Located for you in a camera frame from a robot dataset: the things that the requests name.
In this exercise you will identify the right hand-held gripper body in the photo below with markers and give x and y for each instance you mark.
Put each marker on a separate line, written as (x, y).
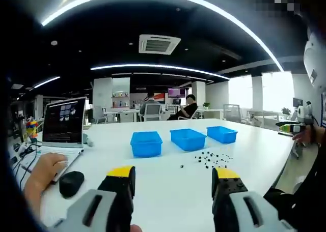
(304, 115)

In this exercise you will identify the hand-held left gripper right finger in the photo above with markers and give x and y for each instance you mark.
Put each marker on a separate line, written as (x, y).
(237, 209)

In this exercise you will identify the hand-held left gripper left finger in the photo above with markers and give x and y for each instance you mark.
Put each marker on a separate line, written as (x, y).
(102, 209)

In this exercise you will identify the pile of black resistors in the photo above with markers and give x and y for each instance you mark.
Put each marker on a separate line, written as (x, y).
(205, 160)

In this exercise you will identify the blue plastic bin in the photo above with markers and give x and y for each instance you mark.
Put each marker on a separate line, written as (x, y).
(221, 135)
(188, 140)
(146, 144)

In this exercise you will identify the person's right hand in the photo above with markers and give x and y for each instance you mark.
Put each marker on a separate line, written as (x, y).
(305, 135)

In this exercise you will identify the person's left hand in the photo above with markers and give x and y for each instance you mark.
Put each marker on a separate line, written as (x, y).
(135, 228)

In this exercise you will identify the potted plant by window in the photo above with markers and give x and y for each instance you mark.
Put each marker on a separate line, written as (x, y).
(285, 111)

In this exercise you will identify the black computer mouse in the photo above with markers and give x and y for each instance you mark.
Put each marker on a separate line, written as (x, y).
(71, 183)

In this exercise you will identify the grey office chair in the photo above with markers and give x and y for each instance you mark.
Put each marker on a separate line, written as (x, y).
(231, 112)

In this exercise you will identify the person's black shirt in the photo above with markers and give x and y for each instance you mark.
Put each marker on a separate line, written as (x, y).
(305, 191)

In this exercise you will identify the small grey cloth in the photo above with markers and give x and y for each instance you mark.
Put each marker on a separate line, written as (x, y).
(87, 140)

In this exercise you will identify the small potted plant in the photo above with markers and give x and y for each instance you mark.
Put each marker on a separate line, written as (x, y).
(206, 105)

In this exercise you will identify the white laptop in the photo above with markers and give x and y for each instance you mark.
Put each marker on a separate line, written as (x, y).
(63, 120)

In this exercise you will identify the colourful toy figure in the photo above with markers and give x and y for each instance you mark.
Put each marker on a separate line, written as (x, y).
(31, 130)

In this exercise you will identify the white mesh office chair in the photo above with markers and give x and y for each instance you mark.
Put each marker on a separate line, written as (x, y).
(151, 112)

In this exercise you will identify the white display shelf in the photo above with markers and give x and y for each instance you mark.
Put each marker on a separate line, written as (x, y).
(120, 94)

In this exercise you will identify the short ceiling light strip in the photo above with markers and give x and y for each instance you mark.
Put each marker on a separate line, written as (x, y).
(47, 81)

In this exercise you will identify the ceiling air conditioner vent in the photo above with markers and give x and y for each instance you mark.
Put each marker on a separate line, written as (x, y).
(159, 44)

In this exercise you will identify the long curved ceiling light strip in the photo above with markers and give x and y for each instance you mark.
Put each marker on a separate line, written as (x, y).
(61, 13)

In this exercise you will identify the pink wall monitor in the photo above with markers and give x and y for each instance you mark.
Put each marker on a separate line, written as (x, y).
(176, 92)

